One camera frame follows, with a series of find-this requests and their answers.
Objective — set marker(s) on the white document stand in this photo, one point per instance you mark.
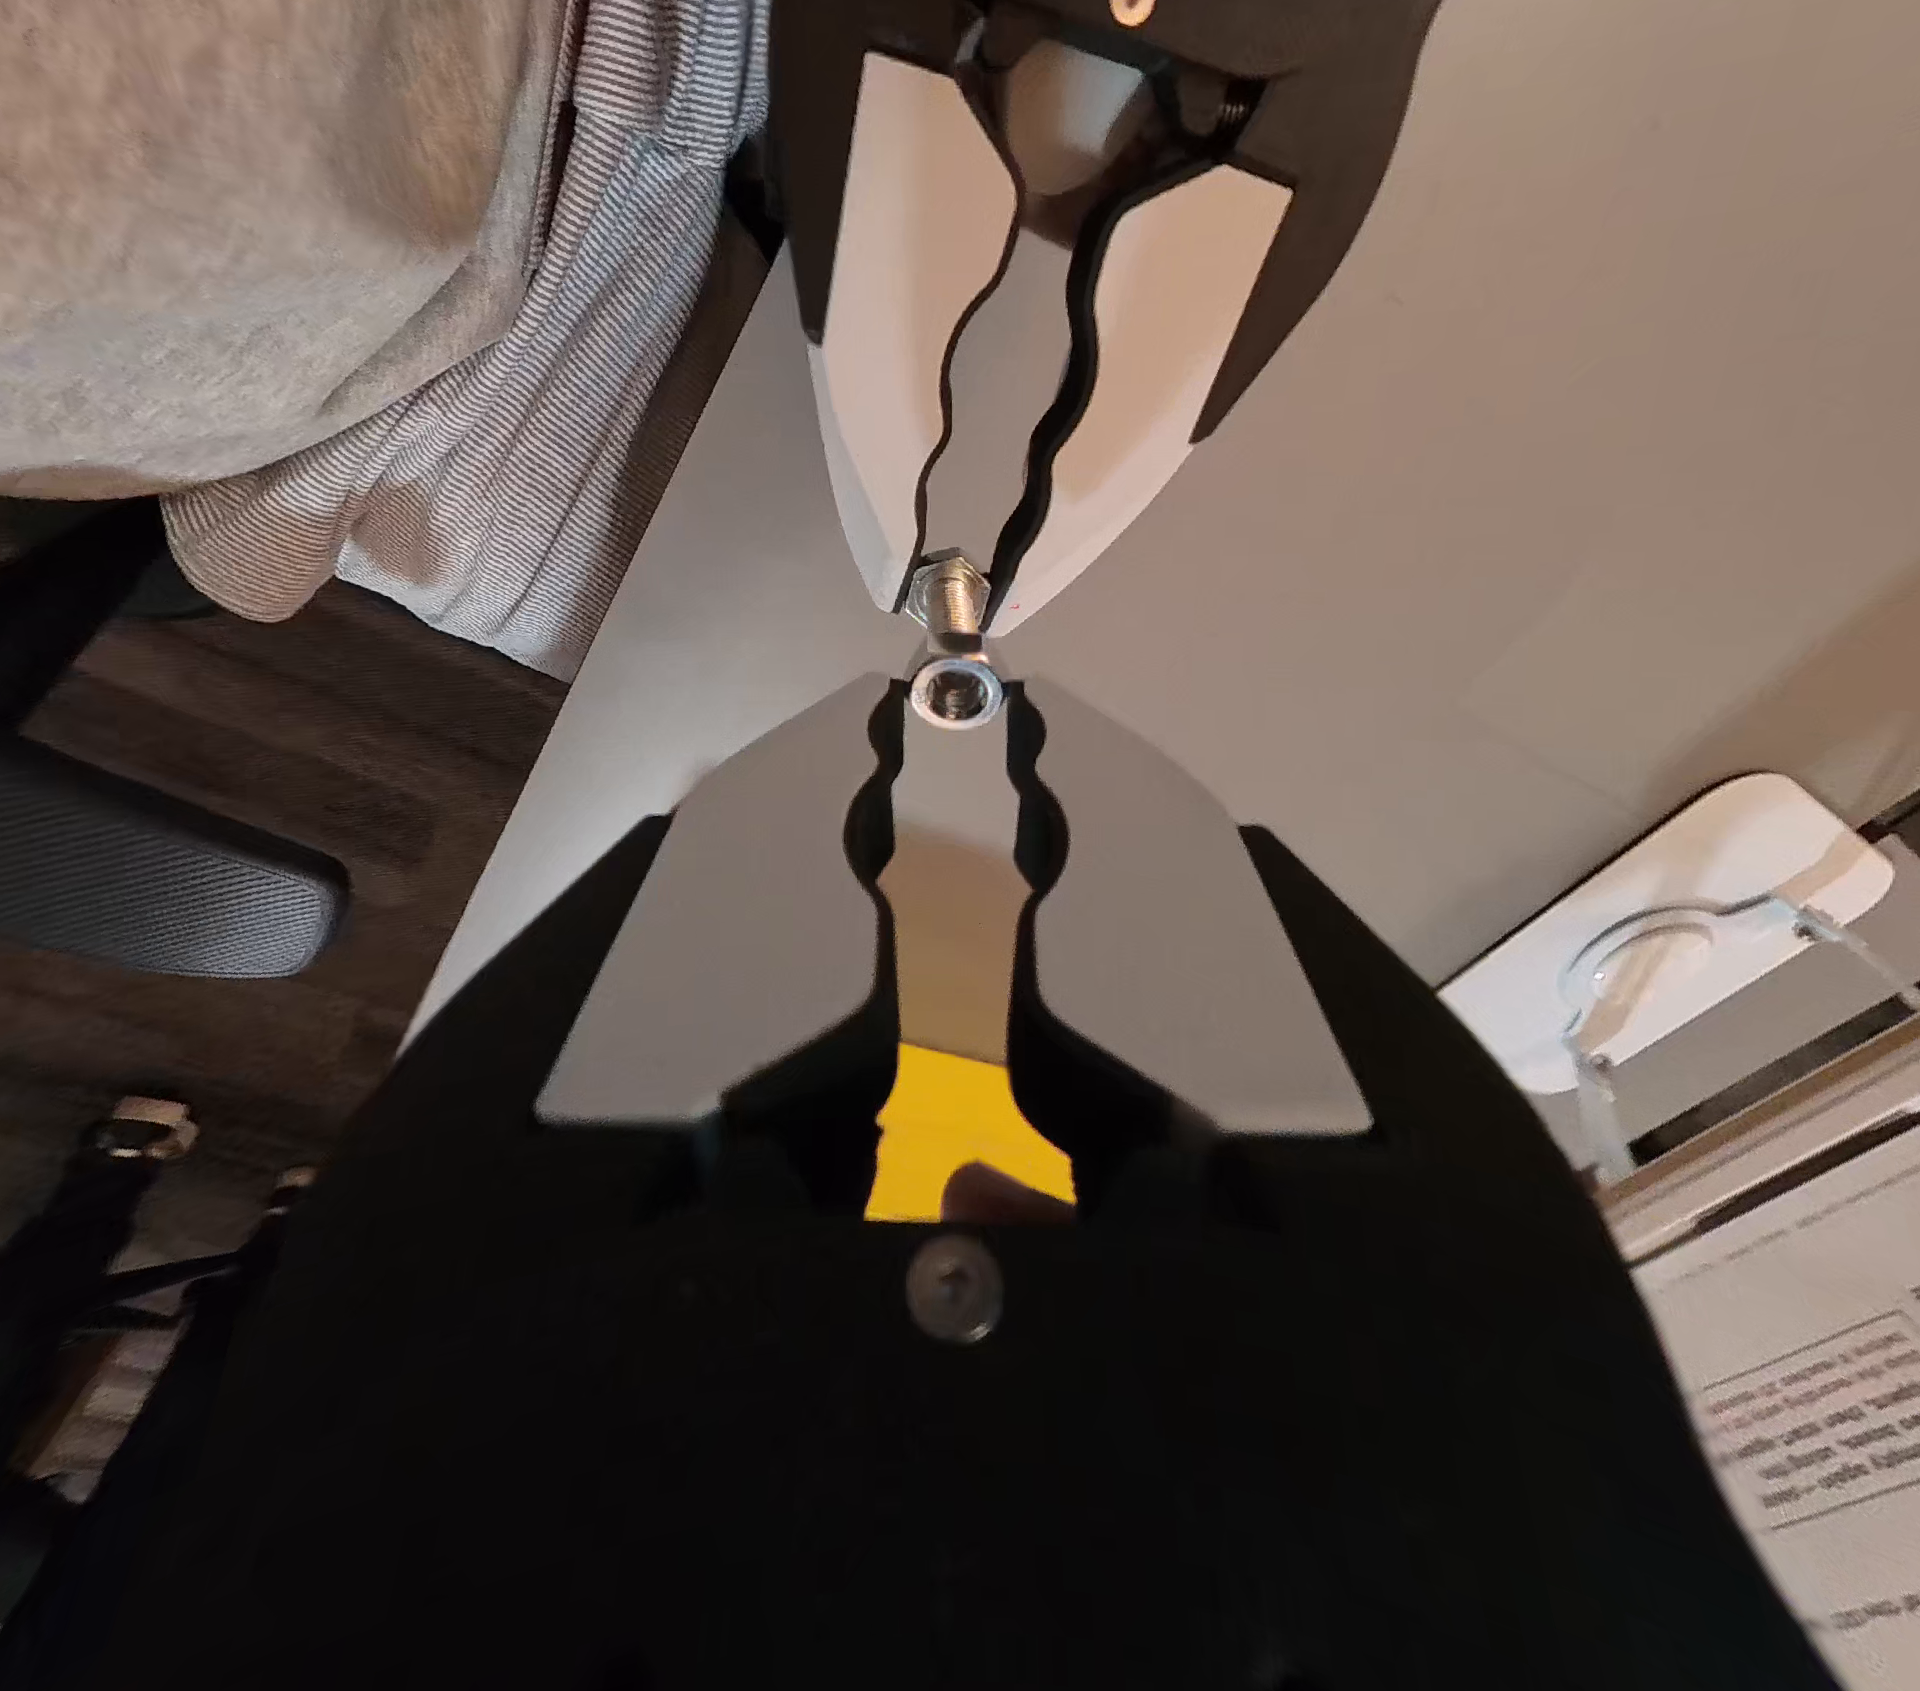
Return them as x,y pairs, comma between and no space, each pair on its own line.
1725,852

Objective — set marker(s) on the printed paper sheet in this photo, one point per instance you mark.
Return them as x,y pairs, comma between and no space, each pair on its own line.
1800,1451

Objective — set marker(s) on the black chair wheel base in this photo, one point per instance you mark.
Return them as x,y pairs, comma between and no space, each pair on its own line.
91,1212

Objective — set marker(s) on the person's grey sweatshirt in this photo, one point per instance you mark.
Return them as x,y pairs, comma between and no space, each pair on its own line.
225,70

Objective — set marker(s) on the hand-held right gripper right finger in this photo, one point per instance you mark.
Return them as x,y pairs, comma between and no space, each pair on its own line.
1185,942

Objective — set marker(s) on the person's striped shirt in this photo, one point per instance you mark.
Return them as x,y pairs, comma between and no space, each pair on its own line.
494,446

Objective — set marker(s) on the yellow plastic bin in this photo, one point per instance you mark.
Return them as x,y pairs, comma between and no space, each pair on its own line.
944,1122

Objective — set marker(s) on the silver threaded bolt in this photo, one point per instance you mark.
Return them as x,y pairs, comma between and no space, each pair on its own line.
953,604

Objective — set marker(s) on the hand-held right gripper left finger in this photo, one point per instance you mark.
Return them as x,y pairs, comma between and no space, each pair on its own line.
720,942

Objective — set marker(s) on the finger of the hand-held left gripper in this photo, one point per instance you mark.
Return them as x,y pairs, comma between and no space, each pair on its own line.
1171,340
885,340

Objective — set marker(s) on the silver hex nut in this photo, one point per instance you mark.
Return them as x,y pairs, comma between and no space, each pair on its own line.
960,690

